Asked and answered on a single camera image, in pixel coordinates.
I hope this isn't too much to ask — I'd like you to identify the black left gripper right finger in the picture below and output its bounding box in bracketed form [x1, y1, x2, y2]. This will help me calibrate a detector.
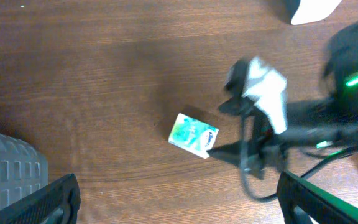
[277, 171, 358, 224]

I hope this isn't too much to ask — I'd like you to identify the white barcode scanner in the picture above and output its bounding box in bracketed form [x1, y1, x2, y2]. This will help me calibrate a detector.
[284, 0, 342, 26]

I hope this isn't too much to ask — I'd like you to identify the green tissue pack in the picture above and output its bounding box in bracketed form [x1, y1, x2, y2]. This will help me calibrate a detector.
[168, 113, 219, 159]

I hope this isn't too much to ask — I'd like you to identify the dark grey plastic basket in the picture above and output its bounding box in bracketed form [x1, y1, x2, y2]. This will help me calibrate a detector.
[0, 134, 49, 210]

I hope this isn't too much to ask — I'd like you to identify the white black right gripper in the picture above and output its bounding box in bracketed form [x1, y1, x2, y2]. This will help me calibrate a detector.
[206, 57, 288, 179]

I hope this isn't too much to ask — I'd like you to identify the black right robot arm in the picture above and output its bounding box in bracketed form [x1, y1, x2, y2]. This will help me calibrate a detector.
[207, 21, 358, 179]

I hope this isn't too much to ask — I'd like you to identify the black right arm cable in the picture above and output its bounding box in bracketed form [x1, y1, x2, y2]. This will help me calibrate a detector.
[239, 114, 358, 202]

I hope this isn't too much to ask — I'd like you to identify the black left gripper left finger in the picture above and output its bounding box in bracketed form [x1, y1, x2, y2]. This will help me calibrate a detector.
[0, 174, 81, 224]

